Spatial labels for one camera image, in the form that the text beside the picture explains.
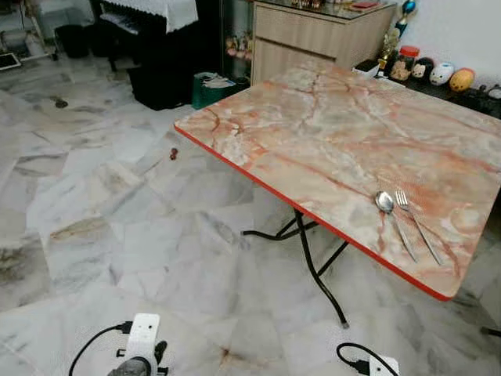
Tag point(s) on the small red floor object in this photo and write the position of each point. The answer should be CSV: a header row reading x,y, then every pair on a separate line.
x,y
173,153

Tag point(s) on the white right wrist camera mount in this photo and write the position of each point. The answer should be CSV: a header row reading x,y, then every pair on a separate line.
x,y
385,366

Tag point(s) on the orange round figurine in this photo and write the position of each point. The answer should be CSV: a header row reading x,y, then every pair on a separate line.
x,y
462,80

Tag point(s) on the light wood cabinet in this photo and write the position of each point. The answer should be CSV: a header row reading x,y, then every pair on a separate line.
x,y
313,39

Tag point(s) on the gold trophy with blue top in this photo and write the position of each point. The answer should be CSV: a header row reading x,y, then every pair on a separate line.
x,y
395,35

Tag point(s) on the white lace cloth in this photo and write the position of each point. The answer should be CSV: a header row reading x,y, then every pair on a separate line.
x,y
160,12

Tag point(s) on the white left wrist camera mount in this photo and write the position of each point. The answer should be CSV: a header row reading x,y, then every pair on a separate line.
x,y
143,333

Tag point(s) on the steel spoon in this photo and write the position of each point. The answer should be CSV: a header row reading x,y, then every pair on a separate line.
x,y
383,201

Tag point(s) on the black bin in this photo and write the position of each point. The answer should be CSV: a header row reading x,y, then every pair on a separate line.
x,y
72,41

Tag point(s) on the black folding table legs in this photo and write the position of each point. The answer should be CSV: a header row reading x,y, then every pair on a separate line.
x,y
491,332
309,254

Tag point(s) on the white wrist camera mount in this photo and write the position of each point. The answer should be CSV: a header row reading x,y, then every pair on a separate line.
x,y
385,366
143,333

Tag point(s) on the black round figurine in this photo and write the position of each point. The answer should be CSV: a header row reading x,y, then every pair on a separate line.
x,y
423,70

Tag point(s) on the white round figurine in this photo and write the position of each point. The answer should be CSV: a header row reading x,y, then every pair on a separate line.
x,y
441,74

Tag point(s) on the black piano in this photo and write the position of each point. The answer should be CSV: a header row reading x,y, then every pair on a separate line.
x,y
168,70

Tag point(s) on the green bin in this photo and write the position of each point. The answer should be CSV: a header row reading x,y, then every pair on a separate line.
x,y
215,92

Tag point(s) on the small dark floor object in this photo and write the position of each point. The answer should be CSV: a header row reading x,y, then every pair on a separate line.
x,y
60,102

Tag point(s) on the steel fork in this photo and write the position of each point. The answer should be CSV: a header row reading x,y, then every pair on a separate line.
x,y
411,215

